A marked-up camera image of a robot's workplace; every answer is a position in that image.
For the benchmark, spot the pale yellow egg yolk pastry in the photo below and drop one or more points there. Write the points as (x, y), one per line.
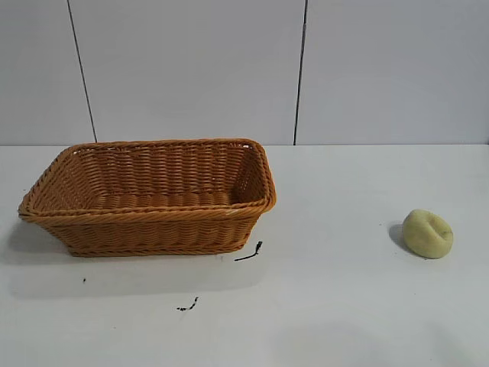
(422, 237)

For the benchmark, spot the brown woven wicker basket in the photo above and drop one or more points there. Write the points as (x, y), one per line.
(153, 225)

